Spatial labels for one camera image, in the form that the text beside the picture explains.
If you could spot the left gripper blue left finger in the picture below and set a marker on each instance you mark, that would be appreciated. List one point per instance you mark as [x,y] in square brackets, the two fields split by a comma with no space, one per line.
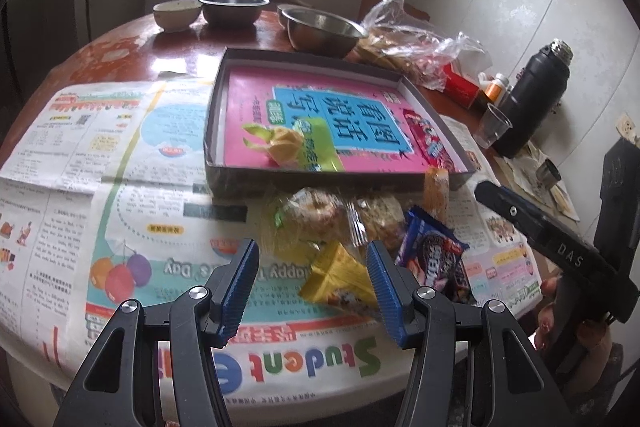
[229,293]

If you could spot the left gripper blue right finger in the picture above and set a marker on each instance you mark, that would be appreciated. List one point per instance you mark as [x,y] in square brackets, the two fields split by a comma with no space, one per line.
[393,287]

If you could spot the blue Oreo-style cookie packet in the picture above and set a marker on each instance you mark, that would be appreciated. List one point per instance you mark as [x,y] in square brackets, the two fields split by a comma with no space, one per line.
[433,254]

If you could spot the yellow Alpenliebe candy bar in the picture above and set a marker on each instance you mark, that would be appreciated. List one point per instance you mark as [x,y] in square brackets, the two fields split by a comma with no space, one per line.
[339,281]

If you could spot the orange snack packet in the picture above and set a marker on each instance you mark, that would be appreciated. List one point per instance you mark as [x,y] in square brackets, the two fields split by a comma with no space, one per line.
[436,193]

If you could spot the red panda snack packet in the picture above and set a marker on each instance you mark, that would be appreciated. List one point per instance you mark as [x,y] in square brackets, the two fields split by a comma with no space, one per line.
[431,146]

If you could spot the green milk snack packet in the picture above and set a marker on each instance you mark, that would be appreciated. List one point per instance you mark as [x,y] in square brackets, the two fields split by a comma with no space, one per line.
[308,145]

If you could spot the person's right hand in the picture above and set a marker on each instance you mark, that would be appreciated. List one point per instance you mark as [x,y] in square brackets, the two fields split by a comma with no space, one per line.
[574,341]

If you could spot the black chair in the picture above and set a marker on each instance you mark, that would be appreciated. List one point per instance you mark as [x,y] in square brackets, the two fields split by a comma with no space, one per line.
[617,232]

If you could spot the clear cracker packet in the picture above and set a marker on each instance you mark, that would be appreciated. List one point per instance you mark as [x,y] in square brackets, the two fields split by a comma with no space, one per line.
[379,217]

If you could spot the clear pastry packet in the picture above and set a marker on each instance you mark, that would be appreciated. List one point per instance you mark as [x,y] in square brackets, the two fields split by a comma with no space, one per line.
[295,227]

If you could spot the small steel thermos cap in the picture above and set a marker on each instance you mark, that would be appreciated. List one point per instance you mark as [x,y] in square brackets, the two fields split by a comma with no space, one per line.
[547,174]

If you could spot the crumpled white paper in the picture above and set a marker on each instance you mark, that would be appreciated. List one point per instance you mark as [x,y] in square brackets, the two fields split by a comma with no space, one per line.
[520,171]

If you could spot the English student newspaper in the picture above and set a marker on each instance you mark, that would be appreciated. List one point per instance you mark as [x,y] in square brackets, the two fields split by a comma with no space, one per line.
[104,199]

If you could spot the grey tray with pink book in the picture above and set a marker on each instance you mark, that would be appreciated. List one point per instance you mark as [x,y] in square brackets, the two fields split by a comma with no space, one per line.
[289,120]

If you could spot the clear plastic cup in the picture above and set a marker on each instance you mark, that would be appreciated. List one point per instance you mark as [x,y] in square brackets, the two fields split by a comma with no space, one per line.
[493,125]

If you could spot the black thermos bottle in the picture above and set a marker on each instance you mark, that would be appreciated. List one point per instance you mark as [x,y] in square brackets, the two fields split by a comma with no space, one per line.
[540,86]

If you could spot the red tissue box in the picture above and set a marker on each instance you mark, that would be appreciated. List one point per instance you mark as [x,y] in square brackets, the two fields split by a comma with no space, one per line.
[458,88]

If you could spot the orange medicine bottle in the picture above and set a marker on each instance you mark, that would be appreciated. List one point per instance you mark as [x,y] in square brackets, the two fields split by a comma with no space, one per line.
[496,88]

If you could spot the clear plastic bag with food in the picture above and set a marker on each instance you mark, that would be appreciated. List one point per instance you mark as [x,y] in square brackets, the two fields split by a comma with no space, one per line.
[401,42]

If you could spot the near steel bowl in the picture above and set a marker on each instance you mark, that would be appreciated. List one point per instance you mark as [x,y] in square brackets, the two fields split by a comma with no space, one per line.
[321,33]

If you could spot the steel bowl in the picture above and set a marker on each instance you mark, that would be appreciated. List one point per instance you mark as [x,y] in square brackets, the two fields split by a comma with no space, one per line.
[321,33]
[232,13]

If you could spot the small white ceramic bowl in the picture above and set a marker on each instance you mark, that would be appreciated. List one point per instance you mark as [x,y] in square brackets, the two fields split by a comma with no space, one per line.
[176,15]

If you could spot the far steel bowl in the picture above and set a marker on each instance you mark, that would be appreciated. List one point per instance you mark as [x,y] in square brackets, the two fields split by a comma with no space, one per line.
[232,13]

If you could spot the white wall socket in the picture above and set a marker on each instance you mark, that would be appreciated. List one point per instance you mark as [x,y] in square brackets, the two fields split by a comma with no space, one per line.
[627,129]

